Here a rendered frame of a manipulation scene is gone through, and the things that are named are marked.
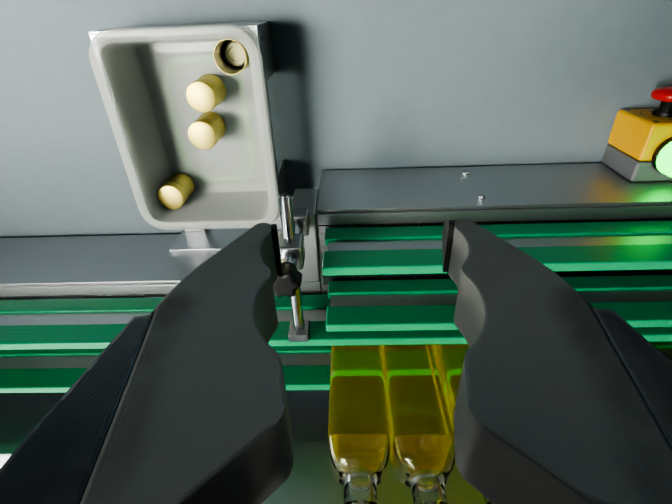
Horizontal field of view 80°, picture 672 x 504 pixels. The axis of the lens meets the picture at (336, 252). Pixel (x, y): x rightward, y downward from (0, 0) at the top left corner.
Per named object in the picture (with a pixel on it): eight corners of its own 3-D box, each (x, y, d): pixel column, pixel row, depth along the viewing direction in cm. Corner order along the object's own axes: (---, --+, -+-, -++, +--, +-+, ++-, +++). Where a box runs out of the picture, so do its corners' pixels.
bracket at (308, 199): (296, 252, 56) (290, 282, 50) (290, 188, 51) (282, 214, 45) (322, 251, 56) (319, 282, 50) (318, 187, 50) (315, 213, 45)
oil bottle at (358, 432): (333, 332, 55) (328, 498, 37) (332, 300, 52) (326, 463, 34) (375, 332, 55) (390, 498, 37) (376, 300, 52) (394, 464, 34)
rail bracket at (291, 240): (293, 294, 51) (279, 373, 40) (278, 166, 42) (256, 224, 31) (316, 294, 51) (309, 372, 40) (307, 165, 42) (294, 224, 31)
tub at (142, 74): (169, 201, 59) (144, 231, 51) (119, 24, 47) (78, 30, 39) (289, 198, 58) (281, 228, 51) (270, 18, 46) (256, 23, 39)
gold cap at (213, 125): (194, 112, 50) (183, 121, 46) (223, 110, 50) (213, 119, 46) (201, 140, 52) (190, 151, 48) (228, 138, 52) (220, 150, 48)
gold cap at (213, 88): (193, 74, 48) (180, 81, 44) (222, 72, 48) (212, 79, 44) (200, 105, 50) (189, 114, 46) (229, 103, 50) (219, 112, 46)
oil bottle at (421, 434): (376, 333, 55) (393, 499, 37) (378, 301, 52) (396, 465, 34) (418, 332, 55) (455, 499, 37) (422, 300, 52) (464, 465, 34)
